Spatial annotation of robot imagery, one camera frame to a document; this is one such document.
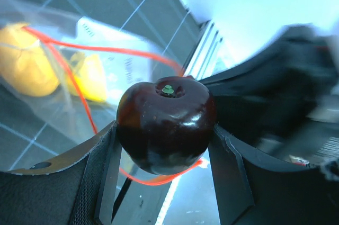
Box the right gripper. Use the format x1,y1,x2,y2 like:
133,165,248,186
202,25,338,156

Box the orange toy fruit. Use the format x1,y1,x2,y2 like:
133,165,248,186
1,22,60,97

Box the yellow toy pepper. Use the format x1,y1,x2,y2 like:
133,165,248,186
64,51,108,103

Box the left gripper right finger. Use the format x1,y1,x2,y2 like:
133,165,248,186
209,126,338,224

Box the dark toy mangosteen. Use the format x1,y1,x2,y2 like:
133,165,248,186
116,76,217,175

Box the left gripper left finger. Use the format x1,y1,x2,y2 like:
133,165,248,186
1,122,121,224

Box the clear zip bag orange zipper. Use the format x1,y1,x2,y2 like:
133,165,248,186
0,0,204,186

